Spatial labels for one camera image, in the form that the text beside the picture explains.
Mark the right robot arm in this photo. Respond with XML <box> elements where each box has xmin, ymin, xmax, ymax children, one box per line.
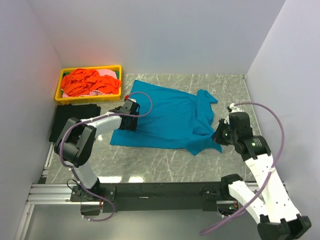
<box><xmin>212</xmin><ymin>110</ymin><xmax>312</xmax><ymax>240</ymax></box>

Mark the black base beam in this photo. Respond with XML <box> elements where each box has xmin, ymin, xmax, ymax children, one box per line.
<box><xmin>70</xmin><ymin>181</ymin><xmax>239</xmax><ymax>215</ymax></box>

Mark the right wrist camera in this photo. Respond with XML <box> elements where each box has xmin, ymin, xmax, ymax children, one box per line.
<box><xmin>227</xmin><ymin>103</ymin><xmax>243</xmax><ymax>114</ymax></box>

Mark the orange t shirt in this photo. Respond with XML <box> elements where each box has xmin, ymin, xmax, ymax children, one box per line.
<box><xmin>60</xmin><ymin>68</ymin><xmax>123</xmax><ymax>97</ymax></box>

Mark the green garment in bin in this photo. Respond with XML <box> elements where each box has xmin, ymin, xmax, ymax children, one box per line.
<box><xmin>62</xmin><ymin>70</ymin><xmax>120</xmax><ymax>79</ymax></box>

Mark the black folded t shirt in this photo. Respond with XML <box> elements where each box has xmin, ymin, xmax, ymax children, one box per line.
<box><xmin>48</xmin><ymin>103</ymin><xmax>102</xmax><ymax>143</ymax></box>

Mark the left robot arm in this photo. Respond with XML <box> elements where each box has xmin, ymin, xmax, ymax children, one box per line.
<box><xmin>54</xmin><ymin>98</ymin><xmax>140</xmax><ymax>201</ymax></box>

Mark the yellow plastic bin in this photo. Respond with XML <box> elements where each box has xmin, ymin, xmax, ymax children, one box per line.
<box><xmin>55</xmin><ymin>65</ymin><xmax>122</xmax><ymax>105</ymax></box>

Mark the teal t shirt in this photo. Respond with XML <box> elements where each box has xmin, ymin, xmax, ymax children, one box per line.
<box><xmin>110</xmin><ymin>80</ymin><xmax>222</xmax><ymax>156</ymax></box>

